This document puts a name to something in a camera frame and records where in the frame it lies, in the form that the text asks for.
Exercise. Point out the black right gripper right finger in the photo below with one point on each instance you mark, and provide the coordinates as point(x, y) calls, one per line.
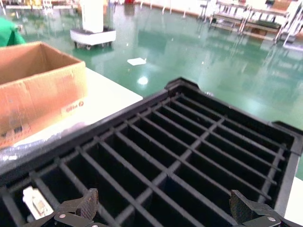
point(243, 209)

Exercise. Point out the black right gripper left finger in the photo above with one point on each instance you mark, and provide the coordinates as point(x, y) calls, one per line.
point(88, 204)

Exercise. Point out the graphics card with metal bracket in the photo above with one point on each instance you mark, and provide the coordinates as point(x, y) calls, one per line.
point(35, 203)

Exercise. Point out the grey translucent antistatic bag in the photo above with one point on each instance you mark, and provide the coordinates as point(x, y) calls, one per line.
point(21, 150)

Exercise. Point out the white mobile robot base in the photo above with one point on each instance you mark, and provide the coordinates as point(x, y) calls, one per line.
point(92, 35)

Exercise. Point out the black slotted plastic container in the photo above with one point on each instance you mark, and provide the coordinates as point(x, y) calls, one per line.
point(189, 153)

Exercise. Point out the brown cardboard box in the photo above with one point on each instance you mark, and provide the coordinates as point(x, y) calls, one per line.
point(35, 99)

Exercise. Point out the red box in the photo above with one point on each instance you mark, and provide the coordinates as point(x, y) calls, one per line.
point(129, 1)

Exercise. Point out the white paper sheet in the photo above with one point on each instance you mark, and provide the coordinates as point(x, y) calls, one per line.
point(136, 61)

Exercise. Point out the metal workbench rack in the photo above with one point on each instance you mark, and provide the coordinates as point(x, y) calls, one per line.
point(227, 17)
point(265, 24)

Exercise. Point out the green garment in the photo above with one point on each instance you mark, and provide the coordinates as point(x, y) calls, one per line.
point(9, 33)

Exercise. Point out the small white table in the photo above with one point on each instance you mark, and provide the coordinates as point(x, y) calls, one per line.
point(183, 10)

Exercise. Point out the white frame shelf rack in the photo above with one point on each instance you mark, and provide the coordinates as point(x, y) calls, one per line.
point(293, 23)

